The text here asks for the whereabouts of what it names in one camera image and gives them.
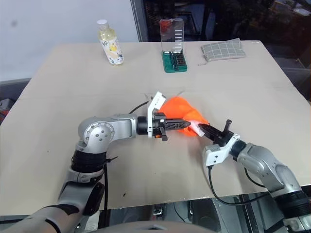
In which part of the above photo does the grey furniture piece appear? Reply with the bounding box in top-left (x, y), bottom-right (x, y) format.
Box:
top-left (0, 77), bottom-right (33, 122)

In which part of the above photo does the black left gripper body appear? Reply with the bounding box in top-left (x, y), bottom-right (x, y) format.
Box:
top-left (153, 112), bottom-right (169, 142)

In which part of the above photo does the grey window frame post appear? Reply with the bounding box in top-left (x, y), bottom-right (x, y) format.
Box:
top-left (130, 0), bottom-right (149, 43)

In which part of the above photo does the white printed tube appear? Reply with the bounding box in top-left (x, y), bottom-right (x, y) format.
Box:
top-left (193, 120), bottom-right (206, 137)

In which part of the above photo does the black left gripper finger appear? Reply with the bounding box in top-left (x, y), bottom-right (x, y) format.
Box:
top-left (165, 118), bottom-right (193, 125)
top-left (166, 123), bottom-right (191, 130)

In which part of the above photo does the orange drawstring pouch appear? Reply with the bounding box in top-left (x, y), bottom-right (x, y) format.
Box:
top-left (159, 96), bottom-right (210, 137)

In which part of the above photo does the green bit box clear lid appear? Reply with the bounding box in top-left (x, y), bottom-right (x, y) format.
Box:
top-left (159, 18), bottom-right (189, 74)

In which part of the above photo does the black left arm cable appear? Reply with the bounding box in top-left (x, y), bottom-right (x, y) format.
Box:
top-left (104, 93), bottom-right (153, 211)

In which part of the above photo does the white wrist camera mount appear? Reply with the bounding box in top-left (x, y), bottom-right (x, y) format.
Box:
top-left (203, 133), bottom-right (241, 167)
top-left (146, 91), bottom-right (167, 139)

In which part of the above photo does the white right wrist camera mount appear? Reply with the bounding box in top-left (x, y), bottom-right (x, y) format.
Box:
top-left (203, 133), bottom-right (241, 167)

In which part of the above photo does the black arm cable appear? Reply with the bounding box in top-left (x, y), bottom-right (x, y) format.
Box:
top-left (207, 165), bottom-right (271, 206)
top-left (104, 93), bottom-right (153, 211)

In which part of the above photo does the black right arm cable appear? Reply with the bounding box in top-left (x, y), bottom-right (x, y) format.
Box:
top-left (207, 165), bottom-right (271, 206)

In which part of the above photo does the grey checked zip pouch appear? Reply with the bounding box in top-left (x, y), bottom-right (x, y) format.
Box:
top-left (197, 37), bottom-right (247, 67)

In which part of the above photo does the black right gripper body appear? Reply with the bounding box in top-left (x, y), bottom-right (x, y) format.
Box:
top-left (213, 119), bottom-right (235, 147)

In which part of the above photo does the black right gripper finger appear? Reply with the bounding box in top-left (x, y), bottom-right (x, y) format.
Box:
top-left (200, 128), bottom-right (218, 140)
top-left (201, 123), bottom-right (223, 135)

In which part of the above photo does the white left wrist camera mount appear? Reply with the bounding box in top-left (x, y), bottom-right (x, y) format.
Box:
top-left (146, 91), bottom-right (167, 139)

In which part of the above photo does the clear bottle with yellow liquid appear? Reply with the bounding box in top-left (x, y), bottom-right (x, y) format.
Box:
top-left (97, 19), bottom-right (125, 67)

